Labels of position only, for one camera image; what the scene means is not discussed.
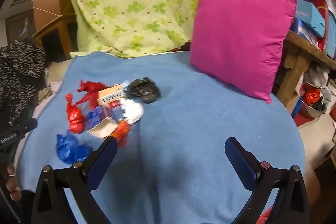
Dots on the blue cardboard box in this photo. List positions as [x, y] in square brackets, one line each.
[309, 16]

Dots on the white paper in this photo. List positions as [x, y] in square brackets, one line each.
[132, 109]

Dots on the steel basin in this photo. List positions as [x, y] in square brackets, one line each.
[309, 111]

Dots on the small white plastic bag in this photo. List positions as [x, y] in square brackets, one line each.
[126, 83]

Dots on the black white speckled garment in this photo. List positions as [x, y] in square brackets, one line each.
[18, 69]

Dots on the person's left hand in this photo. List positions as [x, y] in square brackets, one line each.
[13, 182]

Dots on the small black plastic bag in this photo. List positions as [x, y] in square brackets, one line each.
[321, 104]

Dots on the orange red wrapper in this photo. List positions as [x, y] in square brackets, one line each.
[122, 132]

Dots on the blue fleece blanket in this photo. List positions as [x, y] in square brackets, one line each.
[183, 121]

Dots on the wooden bench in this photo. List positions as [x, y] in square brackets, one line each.
[294, 56]

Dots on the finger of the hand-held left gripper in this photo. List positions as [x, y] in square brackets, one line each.
[26, 125]

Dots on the pink pillow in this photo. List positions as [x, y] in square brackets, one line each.
[236, 37]

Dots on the red orange plastic bag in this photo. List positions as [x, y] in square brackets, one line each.
[312, 95]

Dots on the orange medicine box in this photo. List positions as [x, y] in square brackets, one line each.
[110, 95]

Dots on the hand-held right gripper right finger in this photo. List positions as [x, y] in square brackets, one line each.
[240, 163]

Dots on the green floral quilt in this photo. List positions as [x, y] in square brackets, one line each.
[136, 3]

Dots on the blue plastic bag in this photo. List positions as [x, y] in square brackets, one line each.
[68, 146]

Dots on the red ribbon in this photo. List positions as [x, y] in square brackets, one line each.
[90, 87]

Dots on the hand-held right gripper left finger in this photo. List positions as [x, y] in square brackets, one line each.
[102, 163]

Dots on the blue packet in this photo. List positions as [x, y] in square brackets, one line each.
[95, 116]

